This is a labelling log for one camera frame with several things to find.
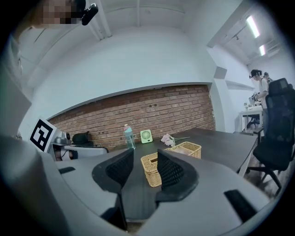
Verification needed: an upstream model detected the black mesh office chair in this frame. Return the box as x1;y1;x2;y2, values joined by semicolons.
248;77;295;197

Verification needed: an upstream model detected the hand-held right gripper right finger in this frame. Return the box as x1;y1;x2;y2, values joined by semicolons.
147;148;271;236

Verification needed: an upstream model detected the white table leg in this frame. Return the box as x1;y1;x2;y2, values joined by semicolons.
236;152;252;177

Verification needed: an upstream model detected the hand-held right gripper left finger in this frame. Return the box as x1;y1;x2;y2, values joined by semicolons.
42;149;135;236

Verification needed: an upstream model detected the white desk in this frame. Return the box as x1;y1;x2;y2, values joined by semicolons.
238;105;265;134

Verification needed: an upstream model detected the teal water bottle pink lid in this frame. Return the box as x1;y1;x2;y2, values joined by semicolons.
124;124;137;150

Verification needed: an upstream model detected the pink artificial flower sprig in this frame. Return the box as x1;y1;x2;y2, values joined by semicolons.
160;133;191;147

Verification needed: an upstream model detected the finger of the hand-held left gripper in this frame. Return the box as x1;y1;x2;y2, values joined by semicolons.
65;145;109;159

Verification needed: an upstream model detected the black head-worn camera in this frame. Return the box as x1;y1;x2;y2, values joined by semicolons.
81;2;100;26

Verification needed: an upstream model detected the green desk fan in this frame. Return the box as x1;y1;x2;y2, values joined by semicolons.
140;129;153;145

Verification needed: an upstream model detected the person's left hand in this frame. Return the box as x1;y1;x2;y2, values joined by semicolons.
54;149;79;162

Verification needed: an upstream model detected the wicker tissue box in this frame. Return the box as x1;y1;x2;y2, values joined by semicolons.
140;141;202;188

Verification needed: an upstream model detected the person's head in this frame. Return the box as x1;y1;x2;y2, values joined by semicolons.
29;0;86;30

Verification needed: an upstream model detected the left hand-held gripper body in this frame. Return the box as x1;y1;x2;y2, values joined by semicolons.
29;117;72;153

